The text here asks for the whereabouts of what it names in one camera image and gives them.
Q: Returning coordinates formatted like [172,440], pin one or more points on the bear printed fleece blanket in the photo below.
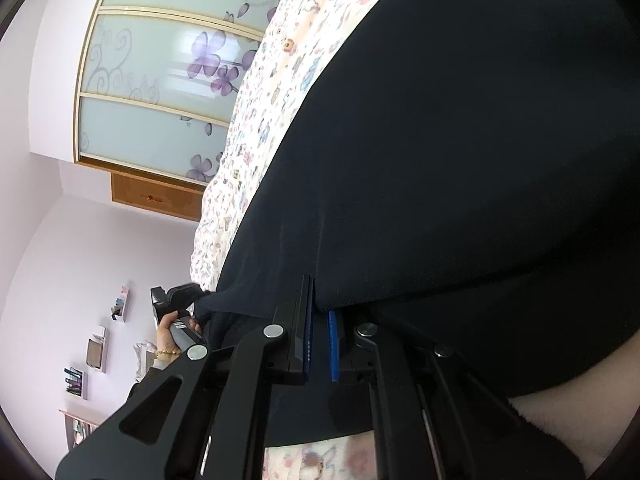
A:
[260,135]

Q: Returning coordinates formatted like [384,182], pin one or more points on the floral glass door wardrobe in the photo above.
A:
[150,60]

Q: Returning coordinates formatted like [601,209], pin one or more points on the white wall shelf with books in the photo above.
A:
[75,382]

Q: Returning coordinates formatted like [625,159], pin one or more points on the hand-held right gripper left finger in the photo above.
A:
[309,332]

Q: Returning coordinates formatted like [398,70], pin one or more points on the wooden shelf unit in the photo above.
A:
[77,425]

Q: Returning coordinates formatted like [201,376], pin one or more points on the white wall shelf with frame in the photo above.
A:
[96,351]

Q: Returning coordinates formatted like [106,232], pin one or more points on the person's left hand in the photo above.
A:
[165,332]

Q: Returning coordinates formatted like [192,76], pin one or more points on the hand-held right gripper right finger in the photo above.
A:
[333,347]

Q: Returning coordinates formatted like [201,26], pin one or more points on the white storage rack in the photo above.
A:
[145,360]

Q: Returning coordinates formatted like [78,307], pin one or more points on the white wall shelf with items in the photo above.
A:
[121,302]

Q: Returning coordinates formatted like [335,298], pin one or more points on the wooden door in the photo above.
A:
[150,205]

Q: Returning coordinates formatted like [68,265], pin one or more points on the black pants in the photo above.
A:
[450,160]

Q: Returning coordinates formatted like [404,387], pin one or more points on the person's left forearm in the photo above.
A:
[145,377]

